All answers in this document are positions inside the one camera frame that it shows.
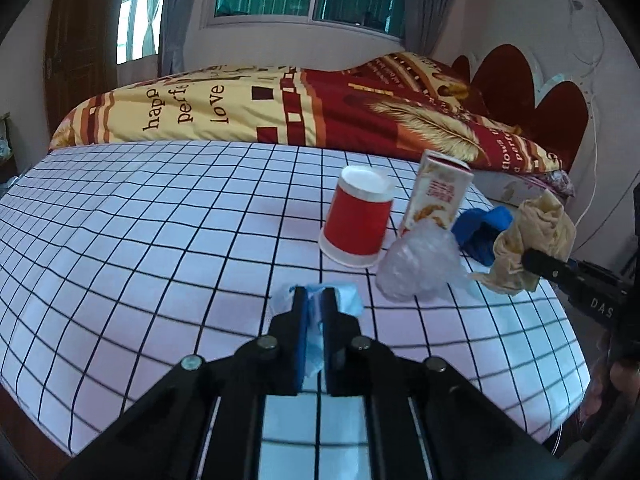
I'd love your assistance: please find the white checkered tablecloth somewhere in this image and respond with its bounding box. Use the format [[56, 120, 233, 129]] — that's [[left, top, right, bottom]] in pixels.
[[1, 141, 589, 478]]

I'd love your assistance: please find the bright side window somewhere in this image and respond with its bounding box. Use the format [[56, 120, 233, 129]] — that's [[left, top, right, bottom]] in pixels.
[[116, 0, 164, 65]]

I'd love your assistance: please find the blue cloth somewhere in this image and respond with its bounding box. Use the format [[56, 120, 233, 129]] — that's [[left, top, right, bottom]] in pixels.
[[451, 206, 513, 266]]

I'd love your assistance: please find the red paper cup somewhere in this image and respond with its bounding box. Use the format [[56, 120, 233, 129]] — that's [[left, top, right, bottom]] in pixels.
[[318, 165, 395, 268]]

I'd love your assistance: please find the clear plastic bag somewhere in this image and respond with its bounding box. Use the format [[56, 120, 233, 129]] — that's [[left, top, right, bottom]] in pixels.
[[375, 219, 470, 302]]

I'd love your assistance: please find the red and yellow quilt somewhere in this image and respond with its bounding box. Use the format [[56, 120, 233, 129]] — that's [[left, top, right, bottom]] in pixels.
[[49, 52, 562, 174]]

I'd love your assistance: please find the dark wooden door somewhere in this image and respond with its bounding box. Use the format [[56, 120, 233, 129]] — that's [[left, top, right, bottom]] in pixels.
[[43, 0, 117, 132]]

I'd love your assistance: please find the red heart-shaped headboard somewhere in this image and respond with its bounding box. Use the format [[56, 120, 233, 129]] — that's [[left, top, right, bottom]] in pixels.
[[451, 44, 589, 171]]

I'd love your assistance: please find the beige cloth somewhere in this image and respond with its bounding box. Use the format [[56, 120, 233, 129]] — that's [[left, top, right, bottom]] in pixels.
[[470, 191, 576, 296]]

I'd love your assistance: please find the person's hand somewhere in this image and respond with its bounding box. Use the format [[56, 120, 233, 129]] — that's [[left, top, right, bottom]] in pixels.
[[579, 353, 640, 428]]

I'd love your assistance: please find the red white drink carton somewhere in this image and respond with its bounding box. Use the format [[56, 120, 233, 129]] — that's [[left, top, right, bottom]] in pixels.
[[399, 150, 473, 235]]

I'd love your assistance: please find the white bed mattress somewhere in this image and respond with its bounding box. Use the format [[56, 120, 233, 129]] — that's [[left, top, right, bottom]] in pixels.
[[473, 170, 575, 207]]

